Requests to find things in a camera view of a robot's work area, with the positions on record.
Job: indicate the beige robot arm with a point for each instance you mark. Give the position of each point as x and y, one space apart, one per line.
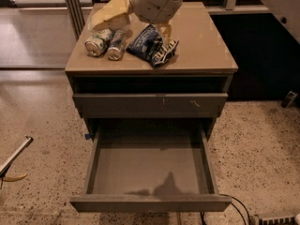
282 9

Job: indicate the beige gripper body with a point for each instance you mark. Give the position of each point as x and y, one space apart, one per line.
149 7

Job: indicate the blue silver redbull can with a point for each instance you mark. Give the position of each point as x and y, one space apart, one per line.
116 47

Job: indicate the open grey middle drawer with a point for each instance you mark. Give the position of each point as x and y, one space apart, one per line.
140 169

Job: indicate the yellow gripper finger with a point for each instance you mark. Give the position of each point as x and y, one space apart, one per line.
114 15
164 29

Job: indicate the blue tape piece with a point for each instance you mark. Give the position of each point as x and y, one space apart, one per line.
87 136

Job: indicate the closed grey top drawer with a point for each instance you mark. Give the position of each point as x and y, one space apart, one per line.
203 105

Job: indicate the grey drawer cabinet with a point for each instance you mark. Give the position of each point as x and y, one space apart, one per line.
202 64

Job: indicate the metal bar with yellow hook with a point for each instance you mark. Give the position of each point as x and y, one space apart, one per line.
6 165

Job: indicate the dark blue chip bag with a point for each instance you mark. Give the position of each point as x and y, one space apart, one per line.
148 46

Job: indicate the metal window frame post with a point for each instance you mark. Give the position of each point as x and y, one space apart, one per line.
76 16

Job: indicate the green white soda can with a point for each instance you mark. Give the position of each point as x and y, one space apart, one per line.
98 43

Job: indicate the white power strip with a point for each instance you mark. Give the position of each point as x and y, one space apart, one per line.
277 220

